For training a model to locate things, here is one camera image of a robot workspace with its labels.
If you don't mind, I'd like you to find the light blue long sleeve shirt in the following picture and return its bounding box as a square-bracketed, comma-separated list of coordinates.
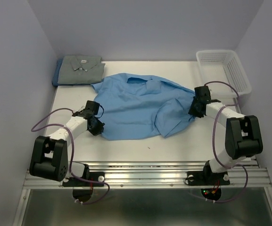
[92, 73, 195, 140]

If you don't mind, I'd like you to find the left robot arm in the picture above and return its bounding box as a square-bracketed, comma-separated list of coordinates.
[29, 101, 105, 182]

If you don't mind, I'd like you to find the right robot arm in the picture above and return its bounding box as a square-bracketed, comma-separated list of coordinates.
[189, 86, 263, 184]

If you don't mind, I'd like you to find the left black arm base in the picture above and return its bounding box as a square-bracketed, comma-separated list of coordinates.
[62, 171, 105, 188]

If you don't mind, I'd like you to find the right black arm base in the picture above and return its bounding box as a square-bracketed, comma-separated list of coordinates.
[184, 171, 230, 186]

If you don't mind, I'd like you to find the white plastic basket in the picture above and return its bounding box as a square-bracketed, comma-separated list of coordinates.
[196, 50, 252, 99]

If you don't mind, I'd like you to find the folded grey shirt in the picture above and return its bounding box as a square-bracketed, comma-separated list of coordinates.
[58, 55, 105, 86]

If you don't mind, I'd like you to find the folded dark blue shirt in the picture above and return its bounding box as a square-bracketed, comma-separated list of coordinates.
[51, 58, 63, 87]

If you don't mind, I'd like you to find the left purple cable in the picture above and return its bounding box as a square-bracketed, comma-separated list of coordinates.
[31, 107, 110, 205]

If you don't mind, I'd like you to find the purple cable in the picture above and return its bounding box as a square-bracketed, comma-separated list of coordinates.
[31, 107, 110, 205]
[190, 81, 248, 204]

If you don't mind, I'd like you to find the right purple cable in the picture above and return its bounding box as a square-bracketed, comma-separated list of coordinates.
[190, 81, 248, 204]

